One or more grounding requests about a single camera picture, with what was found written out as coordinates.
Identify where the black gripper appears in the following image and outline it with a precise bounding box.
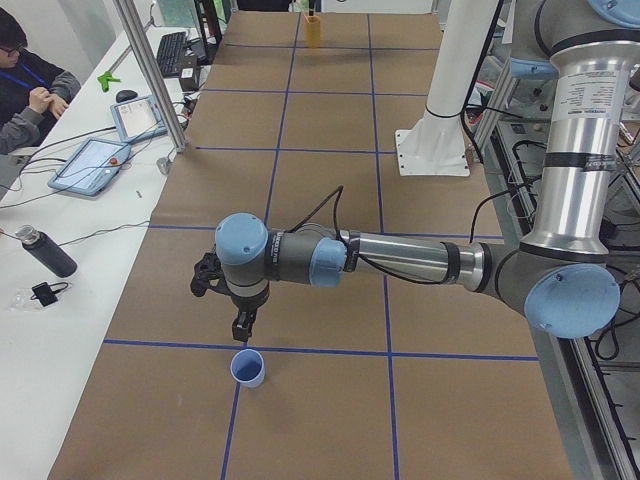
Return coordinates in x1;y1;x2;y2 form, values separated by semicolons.
231;287;270;342

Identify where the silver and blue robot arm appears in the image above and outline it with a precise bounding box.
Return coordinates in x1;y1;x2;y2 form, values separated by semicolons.
191;1;639;342

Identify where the light blue plastic cup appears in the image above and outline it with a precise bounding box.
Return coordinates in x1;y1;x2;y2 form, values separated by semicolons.
230;349;266;388

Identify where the orange cup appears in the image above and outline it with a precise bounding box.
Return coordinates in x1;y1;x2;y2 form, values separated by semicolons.
305;16;321;48

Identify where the black water bottle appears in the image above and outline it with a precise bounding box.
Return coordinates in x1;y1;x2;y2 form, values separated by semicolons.
15;225;77;278

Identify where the blue teach pendant tablet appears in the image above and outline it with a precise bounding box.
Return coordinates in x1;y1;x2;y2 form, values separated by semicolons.
48;138;131;197

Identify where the black computer mouse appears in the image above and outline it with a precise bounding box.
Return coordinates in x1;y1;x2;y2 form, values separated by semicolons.
115;89;138;103

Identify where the black keyboard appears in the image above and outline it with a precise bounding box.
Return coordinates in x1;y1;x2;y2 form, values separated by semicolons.
156;31;188;78

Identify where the green plastic tool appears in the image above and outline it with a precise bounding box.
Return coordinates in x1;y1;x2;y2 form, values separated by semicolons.
97;71;121;92

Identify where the seated person in dark jacket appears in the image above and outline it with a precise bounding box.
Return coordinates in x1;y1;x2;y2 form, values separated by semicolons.
1;10;81;155

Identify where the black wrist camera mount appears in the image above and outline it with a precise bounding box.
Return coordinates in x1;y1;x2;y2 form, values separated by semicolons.
190;252;230;297

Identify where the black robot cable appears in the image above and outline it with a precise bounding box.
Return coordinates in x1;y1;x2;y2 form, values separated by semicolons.
289;185;481;286

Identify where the small black device with cable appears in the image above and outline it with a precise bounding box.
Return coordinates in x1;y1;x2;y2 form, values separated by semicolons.
31;282;70;307

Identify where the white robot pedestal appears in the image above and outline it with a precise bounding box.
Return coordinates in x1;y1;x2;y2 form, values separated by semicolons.
395;0;500;177

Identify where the aluminium frame post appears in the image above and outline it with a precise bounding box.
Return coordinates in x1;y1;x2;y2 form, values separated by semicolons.
113;0;187;153

